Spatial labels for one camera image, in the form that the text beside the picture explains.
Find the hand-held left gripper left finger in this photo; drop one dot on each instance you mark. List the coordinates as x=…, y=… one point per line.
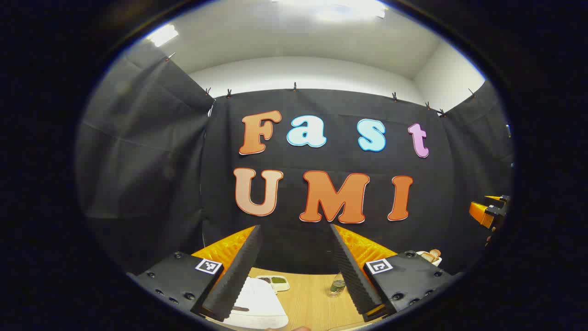
x=234, y=280

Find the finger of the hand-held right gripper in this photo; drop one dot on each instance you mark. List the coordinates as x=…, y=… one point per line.
x=480, y=212
x=498, y=199

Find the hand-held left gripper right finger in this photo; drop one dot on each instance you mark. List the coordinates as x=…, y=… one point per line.
x=353, y=280

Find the white rice cooker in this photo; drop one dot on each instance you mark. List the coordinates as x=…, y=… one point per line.
x=262, y=303

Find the clear plastic water bottle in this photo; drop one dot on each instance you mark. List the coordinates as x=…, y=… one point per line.
x=337, y=286

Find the white divided bean dish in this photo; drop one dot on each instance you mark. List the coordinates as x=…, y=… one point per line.
x=277, y=281

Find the toasted bread slice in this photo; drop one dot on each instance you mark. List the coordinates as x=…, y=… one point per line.
x=435, y=253
x=427, y=256

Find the white toaster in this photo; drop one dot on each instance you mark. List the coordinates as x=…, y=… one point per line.
x=435, y=261

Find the ceiling light panel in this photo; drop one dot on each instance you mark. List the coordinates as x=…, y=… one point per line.
x=162, y=35

